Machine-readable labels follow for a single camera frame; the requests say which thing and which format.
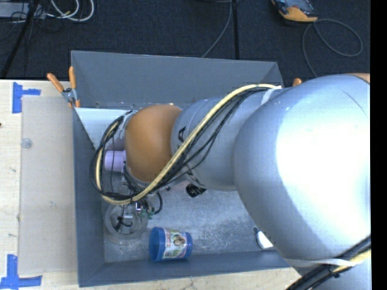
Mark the clear glass cup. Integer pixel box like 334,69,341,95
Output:
103,202,150,246

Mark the blue jar with printed label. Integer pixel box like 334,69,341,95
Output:
148,226,194,263

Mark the pale wood flat board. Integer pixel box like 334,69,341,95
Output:
17,96,80,277

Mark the white oval thing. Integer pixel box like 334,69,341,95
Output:
253,226,275,250

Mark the grey metal bin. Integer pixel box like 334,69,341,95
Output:
70,50,299,288

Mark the black cylinder on white bracket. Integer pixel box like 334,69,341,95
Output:
169,181,208,199

